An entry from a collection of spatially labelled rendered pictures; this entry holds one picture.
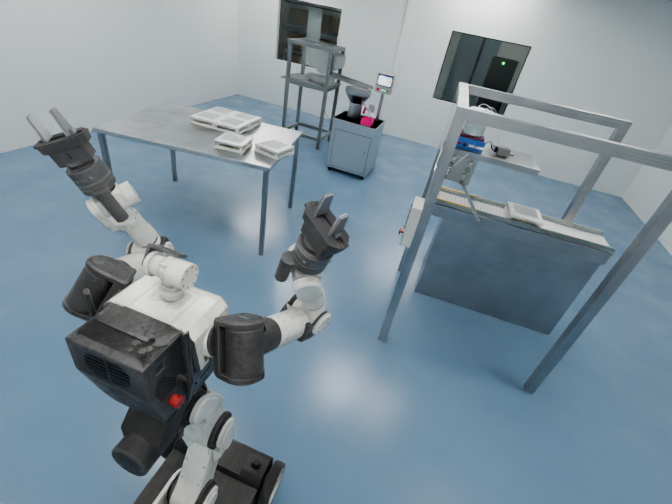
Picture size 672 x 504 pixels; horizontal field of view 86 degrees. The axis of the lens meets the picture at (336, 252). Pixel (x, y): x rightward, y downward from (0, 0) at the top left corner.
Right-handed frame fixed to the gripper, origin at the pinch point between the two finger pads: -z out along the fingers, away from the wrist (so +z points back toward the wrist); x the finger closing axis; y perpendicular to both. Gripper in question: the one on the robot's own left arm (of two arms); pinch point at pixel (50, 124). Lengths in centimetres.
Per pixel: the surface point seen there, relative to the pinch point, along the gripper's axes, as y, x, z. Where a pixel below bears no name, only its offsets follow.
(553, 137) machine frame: -49, 172, 79
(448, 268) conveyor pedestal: -98, 144, 220
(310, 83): -481, 85, 181
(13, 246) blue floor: -165, -196, 127
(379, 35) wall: -636, 238, 188
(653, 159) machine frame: -27, 209, 90
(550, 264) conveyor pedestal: -68, 214, 211
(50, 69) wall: -429, -219, 65
